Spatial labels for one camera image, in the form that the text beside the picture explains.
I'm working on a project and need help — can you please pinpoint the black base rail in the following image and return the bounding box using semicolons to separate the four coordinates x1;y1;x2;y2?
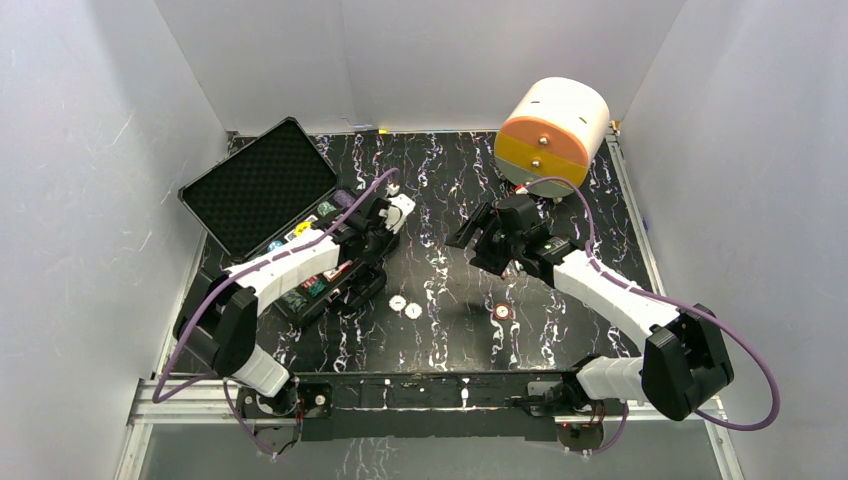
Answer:
235;371;623;445

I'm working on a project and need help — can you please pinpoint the red playing card deck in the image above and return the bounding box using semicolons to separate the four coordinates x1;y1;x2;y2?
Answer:
323;260;353;282

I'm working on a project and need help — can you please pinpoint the round pastel drawer cabinet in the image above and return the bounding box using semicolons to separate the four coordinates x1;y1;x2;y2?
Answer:
494;77;610;199

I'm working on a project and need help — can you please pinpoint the cyan chip row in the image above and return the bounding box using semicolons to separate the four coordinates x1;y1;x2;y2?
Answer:
301;276;327;298

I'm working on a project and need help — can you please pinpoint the black poker set case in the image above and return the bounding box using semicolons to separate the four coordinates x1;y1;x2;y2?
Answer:
179;117;397;314

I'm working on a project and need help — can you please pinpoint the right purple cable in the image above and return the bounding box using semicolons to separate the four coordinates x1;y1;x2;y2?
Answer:
516;176;782;433

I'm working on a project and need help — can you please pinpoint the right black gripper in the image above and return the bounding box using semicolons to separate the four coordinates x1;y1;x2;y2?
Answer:
445;202;524;277

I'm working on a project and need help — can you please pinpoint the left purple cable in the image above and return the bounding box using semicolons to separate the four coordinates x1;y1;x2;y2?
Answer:
150;166;402;405

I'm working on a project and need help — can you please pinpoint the blue white chip row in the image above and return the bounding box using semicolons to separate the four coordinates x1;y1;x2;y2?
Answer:
333;190;357;209

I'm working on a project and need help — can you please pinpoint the red poker chip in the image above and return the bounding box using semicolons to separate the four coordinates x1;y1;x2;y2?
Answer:
492;303;513;322

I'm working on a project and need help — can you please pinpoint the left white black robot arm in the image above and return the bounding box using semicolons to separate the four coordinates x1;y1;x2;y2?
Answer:
174;193;416;416

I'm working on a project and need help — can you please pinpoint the white 1 chip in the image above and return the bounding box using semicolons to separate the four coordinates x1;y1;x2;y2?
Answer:
389;295;407;312
404;302;423;320

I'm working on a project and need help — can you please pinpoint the purple cable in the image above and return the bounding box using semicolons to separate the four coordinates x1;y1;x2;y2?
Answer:
516;176;782;433
150;166;402;405

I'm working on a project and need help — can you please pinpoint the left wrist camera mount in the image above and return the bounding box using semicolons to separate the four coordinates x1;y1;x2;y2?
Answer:
384;184;416;234

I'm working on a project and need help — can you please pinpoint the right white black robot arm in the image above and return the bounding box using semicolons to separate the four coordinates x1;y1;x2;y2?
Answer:
445;195;735;421

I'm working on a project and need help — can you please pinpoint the yellow big blind button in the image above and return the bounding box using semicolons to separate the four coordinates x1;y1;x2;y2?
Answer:
294;221;311;237

